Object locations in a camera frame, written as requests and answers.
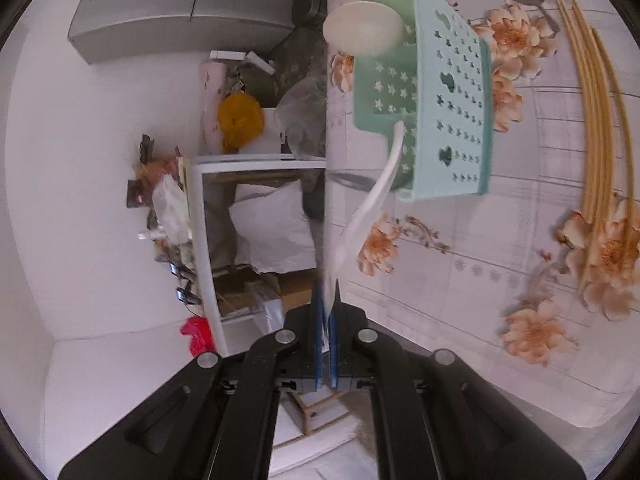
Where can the white plastic ladle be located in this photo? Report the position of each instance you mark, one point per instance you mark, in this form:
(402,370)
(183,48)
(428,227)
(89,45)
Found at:
(362,27)

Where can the white woven sack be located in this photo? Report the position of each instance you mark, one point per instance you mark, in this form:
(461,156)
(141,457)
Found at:
(275,227)

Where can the red plastic bag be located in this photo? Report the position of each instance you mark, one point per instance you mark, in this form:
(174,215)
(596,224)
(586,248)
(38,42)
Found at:
(197,332)

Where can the white side desk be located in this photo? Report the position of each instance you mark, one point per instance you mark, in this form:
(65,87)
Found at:
(205,240)

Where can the white folded rack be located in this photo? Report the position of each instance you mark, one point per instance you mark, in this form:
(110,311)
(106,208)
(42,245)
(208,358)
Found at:
(240,59)

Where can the green star-cutout utensil holder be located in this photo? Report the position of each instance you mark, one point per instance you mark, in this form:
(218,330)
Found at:
(450,110)

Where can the floral plaid tablecloth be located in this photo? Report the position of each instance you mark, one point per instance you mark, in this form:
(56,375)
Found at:
(450,285)

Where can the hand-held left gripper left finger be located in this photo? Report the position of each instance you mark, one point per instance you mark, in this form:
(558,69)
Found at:
(319,350)

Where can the crumpled clear plastic wrap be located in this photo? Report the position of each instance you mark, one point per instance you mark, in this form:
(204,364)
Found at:
(302,115)

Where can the yellow bag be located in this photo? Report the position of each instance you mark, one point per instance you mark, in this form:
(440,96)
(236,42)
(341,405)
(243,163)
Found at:
(241,120)

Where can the clear plastic bag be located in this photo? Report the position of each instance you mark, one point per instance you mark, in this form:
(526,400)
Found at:
(170,207)

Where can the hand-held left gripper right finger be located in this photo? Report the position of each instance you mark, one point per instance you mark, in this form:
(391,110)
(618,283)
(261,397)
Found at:
(334,355)

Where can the brown box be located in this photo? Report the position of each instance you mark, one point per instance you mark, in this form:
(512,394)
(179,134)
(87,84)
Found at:
(137,195)

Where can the bundle of wooden chopsticks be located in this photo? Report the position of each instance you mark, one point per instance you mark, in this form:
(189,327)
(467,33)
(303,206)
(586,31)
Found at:
(597,135)

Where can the silver refrigerator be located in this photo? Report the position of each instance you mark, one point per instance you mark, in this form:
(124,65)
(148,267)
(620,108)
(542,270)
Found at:
(175,5)

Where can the black hand-held device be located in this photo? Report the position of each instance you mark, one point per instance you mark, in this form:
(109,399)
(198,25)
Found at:
(186,296)
(180,272)

